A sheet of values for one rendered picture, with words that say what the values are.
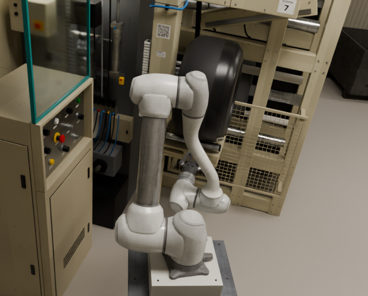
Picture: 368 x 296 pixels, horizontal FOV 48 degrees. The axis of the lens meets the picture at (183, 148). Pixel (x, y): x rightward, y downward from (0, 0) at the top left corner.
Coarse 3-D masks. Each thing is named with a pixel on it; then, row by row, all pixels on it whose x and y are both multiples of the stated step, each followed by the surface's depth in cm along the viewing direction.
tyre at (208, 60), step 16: (192, 48) 225; (208, 48) 224; (224, 48) 224; (240, 48) 233; (192, 64) 219; (208, 64) 219; (224, 64) 218; (240, 64) 228; (208, 80) 217; (224, 80) 217; (224, 96) 218; (176, 112) 228; (208, 112) 221; (224, 112) 222; (176, 128) 239; (208, 128) 228; (224, 128) 231
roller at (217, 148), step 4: (168, 132) 253; (168, 136) 251; (172, 136) 251; (176, 136) 251; (180, 136) 251; (172, 140) 253; (176, 140) 251; (180, 140) 251; (184, 140) 250; (200, 140) 250; (204, 144) 248; (208, 144) 248; (212, 144) 248; (216, 144) 248; (220, 144) 248; (204, 148) 250; (208, 148) 249; (212, 148) 248; (216, 148) 248; (220, 148) 247
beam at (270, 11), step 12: (204, 0) 239; (216, 0) 237; (228, 0) 236; (240, 0) 234; (252, 0) 233; (264, 0) 231; (276, 0) 230; (300, 0) 227; (264, 12) 235; (276, 12) 233
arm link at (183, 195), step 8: (176, 184) 205; (184, 184) 204; (192, 184) 208; (176, 192) 201; (184, 192) 201; (192, 192) 201; (176, 200) 198; (184, 200) 199; (192, 200) 200; (176, 208) 200; (184, 208) 200
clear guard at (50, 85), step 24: (24, 0) 149; (48, 0) 165; (72, 0) 185; (24, 24) 154; (48, 24) 169; (72, 24) 190; (48, 48) 174; (72, 48) 196; (48, 72) 179; (72, 72) 202; (48, 96) 184
